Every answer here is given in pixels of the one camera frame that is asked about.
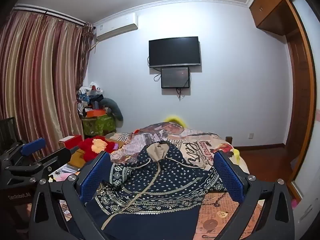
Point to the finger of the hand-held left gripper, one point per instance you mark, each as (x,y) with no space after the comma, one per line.
(60,156)
(33,146)

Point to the brown cardboard box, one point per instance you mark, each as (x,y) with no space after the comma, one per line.
(76,158)

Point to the navy patterned hoodie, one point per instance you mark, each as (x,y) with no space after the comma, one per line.
(165,180)

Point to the red plush toy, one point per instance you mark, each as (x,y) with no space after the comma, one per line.
(87,147)

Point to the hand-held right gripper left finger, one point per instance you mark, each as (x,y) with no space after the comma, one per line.
(92,178)

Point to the pile of assorted clutter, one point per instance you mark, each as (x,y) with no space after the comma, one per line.
(87,97)

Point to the red box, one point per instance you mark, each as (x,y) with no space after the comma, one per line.
(71,142)

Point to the printed newspaper-style blanket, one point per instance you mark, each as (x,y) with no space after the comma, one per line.
(195,145)

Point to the dark wooden bed post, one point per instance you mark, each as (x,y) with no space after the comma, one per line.
(228,140)

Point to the white air conditioner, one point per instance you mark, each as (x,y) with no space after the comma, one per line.
(117,27)

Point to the black mesh chair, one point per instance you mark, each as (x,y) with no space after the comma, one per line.
(8,130)

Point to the orange box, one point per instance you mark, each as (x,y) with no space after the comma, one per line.
(95,113)

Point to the white curtain rail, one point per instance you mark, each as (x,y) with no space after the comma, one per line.
(50,12)

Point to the striped red beige curtain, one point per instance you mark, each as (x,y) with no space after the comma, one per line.
(42,80)

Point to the wooden wardrobe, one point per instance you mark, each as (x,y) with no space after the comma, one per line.
(272,2)

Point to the yellow cloth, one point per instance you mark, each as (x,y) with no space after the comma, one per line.
(236,155)

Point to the black wall television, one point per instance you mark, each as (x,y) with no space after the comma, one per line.
(175,52)

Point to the yellow pillow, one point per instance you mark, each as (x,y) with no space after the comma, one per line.
(175,119)

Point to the small black wall monitor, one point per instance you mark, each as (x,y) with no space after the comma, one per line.
(175,77)

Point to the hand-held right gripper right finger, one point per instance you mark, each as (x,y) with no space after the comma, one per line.
(229,177)

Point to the grey neck pillow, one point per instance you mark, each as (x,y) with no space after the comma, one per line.
(116,107)

